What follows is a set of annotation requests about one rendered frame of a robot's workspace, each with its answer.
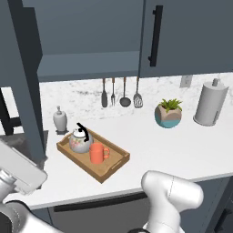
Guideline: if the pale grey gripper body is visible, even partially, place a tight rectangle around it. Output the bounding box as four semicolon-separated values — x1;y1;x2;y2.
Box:
0;140;48;196

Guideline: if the orange mug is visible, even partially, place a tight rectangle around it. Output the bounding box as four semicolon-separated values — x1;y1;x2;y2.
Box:
88;143;111;165

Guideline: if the wooden tray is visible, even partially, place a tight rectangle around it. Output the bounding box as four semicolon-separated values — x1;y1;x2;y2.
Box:
56;127;131;185

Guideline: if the dark blue cabinet door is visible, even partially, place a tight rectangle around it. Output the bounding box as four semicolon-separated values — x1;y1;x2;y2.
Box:
0;0;48;167
137;0;233;78

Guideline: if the dark blue base cabinet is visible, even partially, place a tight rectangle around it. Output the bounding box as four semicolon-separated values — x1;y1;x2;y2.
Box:
180;176;233;233

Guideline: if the grey soap dispenser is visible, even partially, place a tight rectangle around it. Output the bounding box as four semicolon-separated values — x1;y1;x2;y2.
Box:
53;105;68;134

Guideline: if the grey dishwasher front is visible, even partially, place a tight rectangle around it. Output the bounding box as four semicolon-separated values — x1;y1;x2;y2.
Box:
48;192;153;233

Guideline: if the hanging dark turner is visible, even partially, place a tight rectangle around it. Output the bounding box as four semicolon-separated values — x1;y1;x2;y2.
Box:
100;77;109;108

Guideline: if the hanging metal fork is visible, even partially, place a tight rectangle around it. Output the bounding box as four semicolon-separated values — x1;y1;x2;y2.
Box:
110;77;117;107

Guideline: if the hanging dark ladle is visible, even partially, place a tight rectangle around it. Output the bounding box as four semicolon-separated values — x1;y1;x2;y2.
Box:
118;76;132;108

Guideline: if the hanging slotted metal spatula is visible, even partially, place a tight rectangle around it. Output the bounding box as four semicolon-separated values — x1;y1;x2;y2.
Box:
132;76;144;109

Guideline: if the green plant in teal pot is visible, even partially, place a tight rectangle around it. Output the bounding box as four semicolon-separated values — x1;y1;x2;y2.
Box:
154;98;184;129

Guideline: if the grey paper towel holder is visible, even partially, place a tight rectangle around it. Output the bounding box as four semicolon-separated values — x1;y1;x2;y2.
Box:
192;77;230;127

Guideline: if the black cabinet door handle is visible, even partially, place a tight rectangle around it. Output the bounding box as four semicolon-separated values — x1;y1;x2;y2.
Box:
0;89;23;137
147;5;164;67

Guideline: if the floral grey kettle black handle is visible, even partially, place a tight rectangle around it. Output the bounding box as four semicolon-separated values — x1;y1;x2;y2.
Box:
68;122;95;155

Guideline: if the black dishwasher handle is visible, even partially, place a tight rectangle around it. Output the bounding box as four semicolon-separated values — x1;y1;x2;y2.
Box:
53;192;149;213

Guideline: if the dark blue wall cabinet body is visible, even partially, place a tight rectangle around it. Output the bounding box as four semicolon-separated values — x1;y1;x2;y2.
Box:
21;0;146;83

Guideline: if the grey wall outlet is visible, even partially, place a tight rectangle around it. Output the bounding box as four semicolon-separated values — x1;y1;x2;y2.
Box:
179;75;194;89

